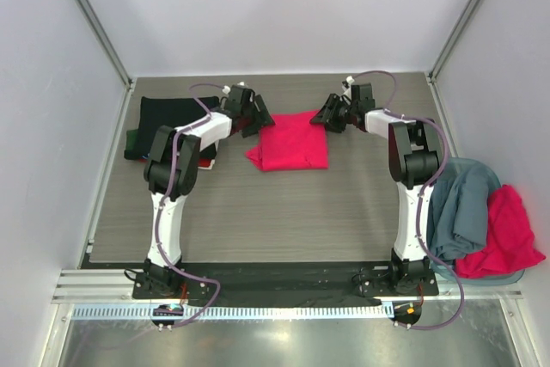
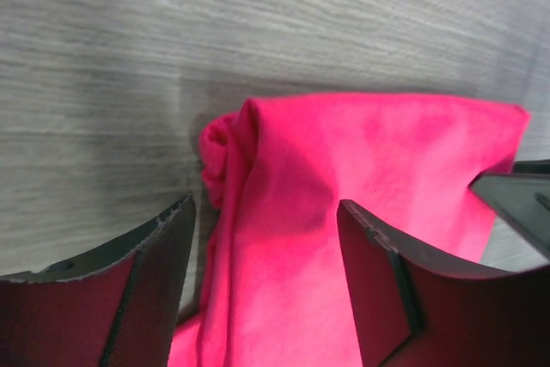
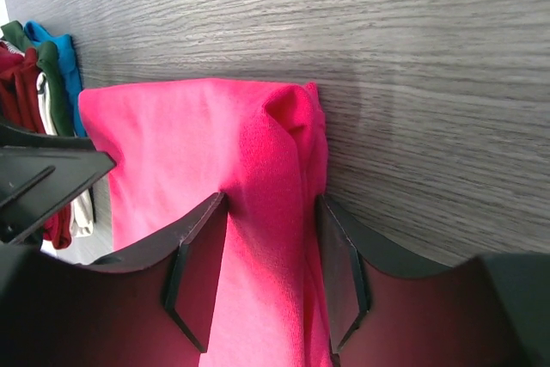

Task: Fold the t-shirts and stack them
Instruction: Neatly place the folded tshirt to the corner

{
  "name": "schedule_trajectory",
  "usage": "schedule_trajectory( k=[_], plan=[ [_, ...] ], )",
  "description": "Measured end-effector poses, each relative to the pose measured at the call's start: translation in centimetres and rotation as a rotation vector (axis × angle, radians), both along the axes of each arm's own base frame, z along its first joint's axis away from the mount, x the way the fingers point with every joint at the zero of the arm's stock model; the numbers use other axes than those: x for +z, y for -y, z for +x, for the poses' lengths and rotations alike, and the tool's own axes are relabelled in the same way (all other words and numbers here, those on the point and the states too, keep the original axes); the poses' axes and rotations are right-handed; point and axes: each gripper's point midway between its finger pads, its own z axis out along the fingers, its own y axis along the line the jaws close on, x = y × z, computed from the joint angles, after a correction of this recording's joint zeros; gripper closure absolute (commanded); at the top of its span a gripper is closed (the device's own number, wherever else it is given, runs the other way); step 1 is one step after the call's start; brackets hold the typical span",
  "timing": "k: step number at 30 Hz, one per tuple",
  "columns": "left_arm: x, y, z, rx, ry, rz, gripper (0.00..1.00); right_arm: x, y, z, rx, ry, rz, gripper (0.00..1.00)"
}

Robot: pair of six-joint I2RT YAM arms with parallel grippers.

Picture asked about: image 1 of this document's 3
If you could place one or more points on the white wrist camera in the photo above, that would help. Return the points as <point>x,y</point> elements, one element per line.
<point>346,86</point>
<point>227,88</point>

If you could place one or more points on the left aluminium frame post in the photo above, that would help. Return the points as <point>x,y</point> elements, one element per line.
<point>106,44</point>

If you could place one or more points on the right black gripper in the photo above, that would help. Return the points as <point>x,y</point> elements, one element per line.
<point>333,102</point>

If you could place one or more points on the slotted white cable duct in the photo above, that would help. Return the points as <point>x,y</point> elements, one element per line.
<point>168,312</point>

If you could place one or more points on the black t shirt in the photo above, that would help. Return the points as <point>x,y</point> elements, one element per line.
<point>155,113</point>

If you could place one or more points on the right aluminium frame post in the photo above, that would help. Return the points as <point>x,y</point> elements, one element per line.
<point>464,19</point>

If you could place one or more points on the pink t shirt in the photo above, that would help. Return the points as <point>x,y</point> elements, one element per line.
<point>292,143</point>
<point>510,242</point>

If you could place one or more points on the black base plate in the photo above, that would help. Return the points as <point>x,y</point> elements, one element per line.
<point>328,284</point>

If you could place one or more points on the aluminium frame post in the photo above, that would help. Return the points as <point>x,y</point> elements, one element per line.
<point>464,19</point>
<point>106,44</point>

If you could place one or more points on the grey blue t shirt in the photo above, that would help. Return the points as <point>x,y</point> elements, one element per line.
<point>458,215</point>

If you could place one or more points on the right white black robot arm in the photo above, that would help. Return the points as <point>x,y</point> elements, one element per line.
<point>415,156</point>

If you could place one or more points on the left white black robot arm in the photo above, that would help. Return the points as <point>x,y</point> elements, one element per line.
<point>171,173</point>

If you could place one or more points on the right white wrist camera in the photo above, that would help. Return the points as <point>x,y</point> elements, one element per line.
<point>346,86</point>

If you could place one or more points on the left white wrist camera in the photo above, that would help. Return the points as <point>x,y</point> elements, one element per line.
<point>227,88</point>

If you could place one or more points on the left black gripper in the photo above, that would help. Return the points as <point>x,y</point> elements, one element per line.
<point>262,119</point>

